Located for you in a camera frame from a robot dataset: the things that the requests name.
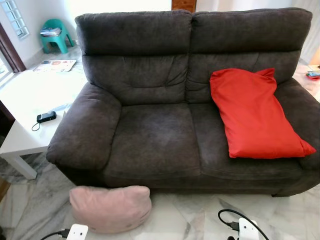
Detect red pillow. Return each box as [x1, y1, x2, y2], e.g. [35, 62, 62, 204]
[209, 67, 317, 160]

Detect dark grey fabric sofa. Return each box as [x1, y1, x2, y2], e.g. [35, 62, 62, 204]
[46, 7, 320, 197]

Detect pink pillow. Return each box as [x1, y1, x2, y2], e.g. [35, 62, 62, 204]
[69, 185, 153, 235]

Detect small red and teal object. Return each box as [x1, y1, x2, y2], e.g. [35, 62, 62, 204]
[306, 70, 320, 81]

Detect white curtain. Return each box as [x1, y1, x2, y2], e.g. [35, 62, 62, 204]
[292, 0, 320, 63]

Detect brown wooden door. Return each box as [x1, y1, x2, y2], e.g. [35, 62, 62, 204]
[171, 0, 197, 13]

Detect printed magazine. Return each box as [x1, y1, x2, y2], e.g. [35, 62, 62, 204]
[33, 59, 78, 73]

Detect teal plastic stool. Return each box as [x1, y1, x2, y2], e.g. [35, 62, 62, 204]
[40, 18, 76, 55]

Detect stack of papers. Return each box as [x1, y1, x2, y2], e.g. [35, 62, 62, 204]
[40, 27, 62, 37]

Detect white side table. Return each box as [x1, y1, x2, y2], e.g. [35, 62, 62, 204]
[0, 59, 96, 181]

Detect window with white grille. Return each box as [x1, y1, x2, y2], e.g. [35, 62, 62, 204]
[0, 0, 30, 40]

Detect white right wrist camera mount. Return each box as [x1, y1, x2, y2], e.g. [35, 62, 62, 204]
[238, 218, 260, 240]

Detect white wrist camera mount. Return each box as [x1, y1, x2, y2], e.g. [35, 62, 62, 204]
[66, 224, 89, 240]
[238, 218, 260, 240]

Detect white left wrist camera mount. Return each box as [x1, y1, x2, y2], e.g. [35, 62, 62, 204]
[66, 224, 89, 240]

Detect black phone with cord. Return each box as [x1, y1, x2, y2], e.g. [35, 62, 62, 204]
[31, 111, 57, 132]

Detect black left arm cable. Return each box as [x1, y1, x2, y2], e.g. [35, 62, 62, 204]
[40, 228, 71, 240]

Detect brown door frame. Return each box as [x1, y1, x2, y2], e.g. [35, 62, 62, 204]
[0, 21, 27, 74]

